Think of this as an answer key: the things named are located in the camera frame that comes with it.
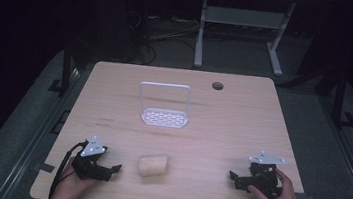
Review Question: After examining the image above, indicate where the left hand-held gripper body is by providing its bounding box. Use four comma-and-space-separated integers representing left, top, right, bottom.
69, 132, 117, 184

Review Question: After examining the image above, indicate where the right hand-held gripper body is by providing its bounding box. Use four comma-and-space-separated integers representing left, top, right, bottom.
234, 148, 288, 199

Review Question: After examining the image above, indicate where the person's left hand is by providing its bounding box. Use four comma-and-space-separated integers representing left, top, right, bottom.
48, 154, 102, 199

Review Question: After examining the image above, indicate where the white slotted rack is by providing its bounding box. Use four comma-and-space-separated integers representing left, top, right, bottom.
133, 79, 194, 131

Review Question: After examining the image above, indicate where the grey metal stand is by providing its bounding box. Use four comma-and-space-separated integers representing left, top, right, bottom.
192, 0, 298, 80

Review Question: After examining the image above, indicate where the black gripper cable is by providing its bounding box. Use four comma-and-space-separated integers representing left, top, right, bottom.
47, 136, 89, 199

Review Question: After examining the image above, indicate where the black table cable hole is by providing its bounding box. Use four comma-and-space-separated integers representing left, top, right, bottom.
211, 80, 225, 92

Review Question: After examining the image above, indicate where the black metal post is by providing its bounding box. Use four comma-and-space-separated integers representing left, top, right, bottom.
47, 36, 82, 97
326, 65, 353, 132

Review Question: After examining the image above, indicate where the bundle of floor cables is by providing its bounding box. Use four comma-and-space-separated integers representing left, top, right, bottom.
121, 7, 202, 71

